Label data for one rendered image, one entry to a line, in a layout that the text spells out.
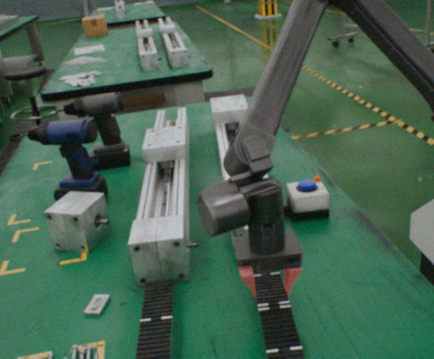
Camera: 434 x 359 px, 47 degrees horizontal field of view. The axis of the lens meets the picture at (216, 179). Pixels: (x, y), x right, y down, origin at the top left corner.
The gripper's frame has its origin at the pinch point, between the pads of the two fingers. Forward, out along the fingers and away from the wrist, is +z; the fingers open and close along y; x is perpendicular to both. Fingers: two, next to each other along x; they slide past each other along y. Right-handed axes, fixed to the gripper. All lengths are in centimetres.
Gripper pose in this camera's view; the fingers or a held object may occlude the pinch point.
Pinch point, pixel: (270, 291)
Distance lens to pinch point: 85.0
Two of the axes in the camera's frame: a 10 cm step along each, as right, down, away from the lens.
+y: -9.9, 1.1, 0.0
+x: 0.5, 4.1, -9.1
